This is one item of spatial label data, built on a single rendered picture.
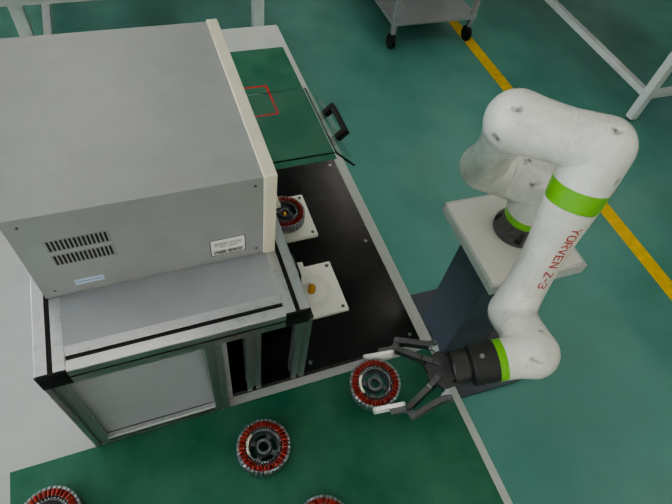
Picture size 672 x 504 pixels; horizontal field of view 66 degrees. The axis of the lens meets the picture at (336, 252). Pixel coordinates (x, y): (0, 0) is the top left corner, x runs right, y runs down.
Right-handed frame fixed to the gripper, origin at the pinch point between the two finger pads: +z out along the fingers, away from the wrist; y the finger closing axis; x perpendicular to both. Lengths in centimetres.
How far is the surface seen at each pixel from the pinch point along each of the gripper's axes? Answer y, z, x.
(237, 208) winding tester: 18, 17, 47
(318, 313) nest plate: 20.8, 10.8, -3.7
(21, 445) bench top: -2, 74, 10
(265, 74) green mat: 120, 18, -9
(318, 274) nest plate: 32.1, 9.4, -4.5
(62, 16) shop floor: 276, 144, -61
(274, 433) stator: -6.9, 23.3, 0.6
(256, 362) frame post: 4.2, 23.1, 13.9
